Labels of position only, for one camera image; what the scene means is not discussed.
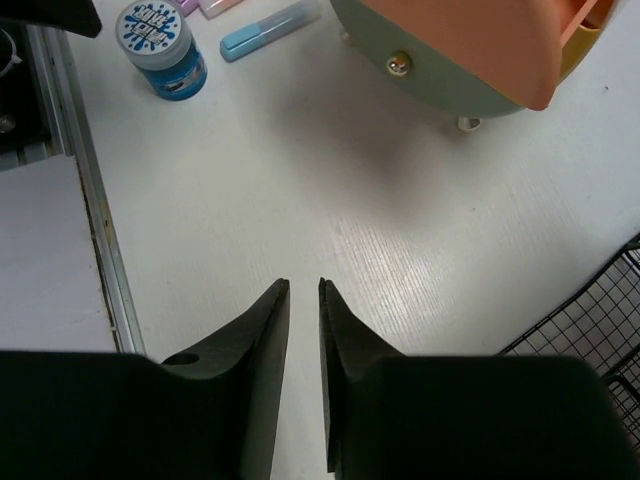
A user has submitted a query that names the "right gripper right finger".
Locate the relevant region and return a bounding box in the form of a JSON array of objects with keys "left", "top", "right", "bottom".
[{"left": 319, "top": 279, "right": 639, "bottom": 479}]

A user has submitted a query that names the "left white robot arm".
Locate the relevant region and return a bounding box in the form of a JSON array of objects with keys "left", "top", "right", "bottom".
[{"left": 0, "top": 0, "right": 102, "bottom": 38}]

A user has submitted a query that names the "orange highlighter pen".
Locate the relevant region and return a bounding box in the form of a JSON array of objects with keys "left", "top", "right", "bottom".
[{"left": 198, "top": 0, "right": 243, "bottom": 20}]

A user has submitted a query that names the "blue highlighter pen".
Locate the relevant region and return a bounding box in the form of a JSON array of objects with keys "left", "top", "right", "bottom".
[{"left": 219, "top": 1, "right": 321, "bottom": 63}]

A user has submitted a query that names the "blue patterned tape roll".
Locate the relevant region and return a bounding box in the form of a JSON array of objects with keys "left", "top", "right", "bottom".
[{"left": 115, "top": 1, "right": 207, "bottom": 101}]

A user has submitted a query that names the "black wire mesh organizer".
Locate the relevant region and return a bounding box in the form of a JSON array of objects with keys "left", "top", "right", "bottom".
[{"left": 500, "top": 237, "right": 639, "bottom": 450}]

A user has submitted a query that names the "cream round drawer box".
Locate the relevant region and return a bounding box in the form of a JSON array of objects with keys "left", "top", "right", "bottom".
[{"left": 331, "top": 0, "right": 621, "bottom": 131}]

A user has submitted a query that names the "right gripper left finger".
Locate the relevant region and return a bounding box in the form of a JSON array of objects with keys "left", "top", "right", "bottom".
[{"left": 1, "top": 279, "right": 290, "bottom": 479}]

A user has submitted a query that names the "pink highlighter pen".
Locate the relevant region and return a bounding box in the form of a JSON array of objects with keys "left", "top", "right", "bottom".
[{"left": 174, "top": 0, "right": 199, "bottom": 16}]

